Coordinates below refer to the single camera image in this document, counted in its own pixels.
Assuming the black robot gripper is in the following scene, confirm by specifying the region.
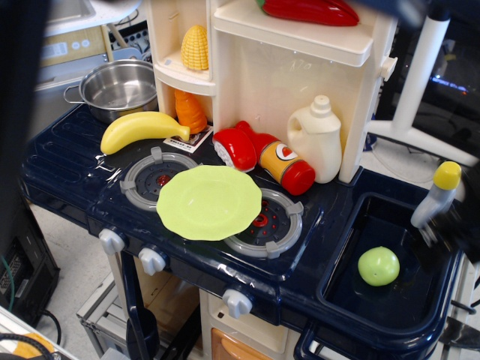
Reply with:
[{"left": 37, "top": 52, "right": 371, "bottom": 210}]
[{"left": 408, "top": 162, "right": 479, "bottom": 277}]

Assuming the green toy pear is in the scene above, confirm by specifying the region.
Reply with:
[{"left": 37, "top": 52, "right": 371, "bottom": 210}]
[{"left": 357, "top": 247, "right": 401, "bottom": 287}]

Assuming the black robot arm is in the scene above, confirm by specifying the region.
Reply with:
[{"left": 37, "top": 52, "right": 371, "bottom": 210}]
[{"left": 1, "top": 1, "right": 479, "bottom": 265}]

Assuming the light green plastic plate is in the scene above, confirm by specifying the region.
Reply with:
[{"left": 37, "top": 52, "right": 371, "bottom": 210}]
[{"left": 156, "top": 165, "right": 262, "bottom": 241}]

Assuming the grey yellow toy faucet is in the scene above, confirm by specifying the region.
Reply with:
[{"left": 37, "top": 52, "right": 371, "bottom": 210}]
[{"left": 410, "top": 161, "right": 462, "bottom": 229}]

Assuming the navy toy kitchen counter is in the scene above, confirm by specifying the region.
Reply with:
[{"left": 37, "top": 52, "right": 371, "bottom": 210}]
[{"left": 22, "top": 106, "right": 461, "bottom": 359}]

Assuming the red toy ketchup bottle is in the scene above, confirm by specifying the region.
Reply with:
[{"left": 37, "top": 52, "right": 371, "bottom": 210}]
[{"left": 235, "top": 121, "right": 316, "bottom": 196}]

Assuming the grey right stove burner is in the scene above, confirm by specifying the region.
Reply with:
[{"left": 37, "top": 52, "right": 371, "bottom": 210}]
[{"left": 224, "top": 188, "right": 304, "bottom": 259}]

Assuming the grey stove burner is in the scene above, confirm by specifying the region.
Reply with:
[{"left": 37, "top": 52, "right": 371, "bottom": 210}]
[
  {"left": 120, "top": 147, "right": 198, "bottom": 212},
  {"left": 224, "top": 188, "right": 304, "bottom": 259}
]

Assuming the cream toy detergent jug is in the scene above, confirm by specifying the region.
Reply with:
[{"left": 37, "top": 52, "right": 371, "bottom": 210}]
[{"left": 287, "top": 95, "right": 342, "bottom": 184}]

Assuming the grey right stove knob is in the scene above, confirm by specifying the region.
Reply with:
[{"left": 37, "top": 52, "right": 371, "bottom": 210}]
[{"left": 222, "top": 289, "right": 253, "bottom": 319}]

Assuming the grey stove knob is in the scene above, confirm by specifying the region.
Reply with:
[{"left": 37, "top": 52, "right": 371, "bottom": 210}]
[
  {"left": 98, "top": 229, "right": 125, "bottom": 256},
  {"left": 222, "top": 289, "right": 253, "bottom": 319},
  {"left": 138, "top": 247, "right": 167, "bottom": 276}
]

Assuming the white metal stand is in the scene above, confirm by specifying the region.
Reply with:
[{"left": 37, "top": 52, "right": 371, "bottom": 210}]
[{"left": 363, "top": 1, "right": 479, "bottom": 167}]

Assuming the red toy chili pepper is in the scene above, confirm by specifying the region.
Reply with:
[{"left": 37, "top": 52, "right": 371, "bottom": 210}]
[{"left": 256, "top": 0, "right": 360, "bottom": 26}]

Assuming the small printed label card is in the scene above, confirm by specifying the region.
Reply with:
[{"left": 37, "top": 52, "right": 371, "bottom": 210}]
[{"left": 163, "top": 125, "right": 214, "bottom": 155}]

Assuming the cream toy kitchen shelf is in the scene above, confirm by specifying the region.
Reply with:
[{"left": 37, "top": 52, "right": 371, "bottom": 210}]
[{"left": 144, "top": 1, "right": 397, "bottom": 183}]

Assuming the orange toy carrot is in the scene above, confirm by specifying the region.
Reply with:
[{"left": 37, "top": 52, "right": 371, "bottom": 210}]
[{"left": 174, "top": 89, "right": 208, "bottom": 134}]

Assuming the grey middle stove knob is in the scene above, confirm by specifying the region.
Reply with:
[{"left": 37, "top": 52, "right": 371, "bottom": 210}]
[{"left": 138, "top": 247, "right": 167, "bottom": 276}]

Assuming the grey left stove burner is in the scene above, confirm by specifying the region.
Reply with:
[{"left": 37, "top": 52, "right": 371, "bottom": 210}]
[{"left": 120, "top": 147, "right": 198, "bottom": 212}]

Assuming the yellow toy corn cob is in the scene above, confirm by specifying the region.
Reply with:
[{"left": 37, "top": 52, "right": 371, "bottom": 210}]
[{"left": 181, "top": 25, "right": 209, "bottom": 71}]

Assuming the yellow toy banana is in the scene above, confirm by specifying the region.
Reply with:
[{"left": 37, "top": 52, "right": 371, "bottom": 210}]
[{"left": 100, "top": 111, "right": 191, "bottom": 155}]

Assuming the grey left stove knob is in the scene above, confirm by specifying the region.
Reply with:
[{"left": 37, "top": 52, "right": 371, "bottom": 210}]
[{"left": 98, "top": 229, "right": 125, "bottom": 256}]

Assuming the stainless steel pot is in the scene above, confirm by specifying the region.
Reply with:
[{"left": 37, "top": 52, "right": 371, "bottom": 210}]
[{"left": 63, "top": 59, "right": 158, "bottom": 124}]

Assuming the black computer case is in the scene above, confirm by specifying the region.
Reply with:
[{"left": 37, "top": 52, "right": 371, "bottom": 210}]
[{"left": 1, "top": 225, "right": 60, "bottom": 327}]

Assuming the toy dishwasher appliance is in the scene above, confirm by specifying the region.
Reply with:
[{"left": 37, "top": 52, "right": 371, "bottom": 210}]
[{"left": 35, "top": 1, "right": 113, "bottom": 110}]

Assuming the yellow cloth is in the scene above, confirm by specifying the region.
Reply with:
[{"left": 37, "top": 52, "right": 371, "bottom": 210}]
[{"left": 13, "top": 333, "right": 55, "bottom": 359}]

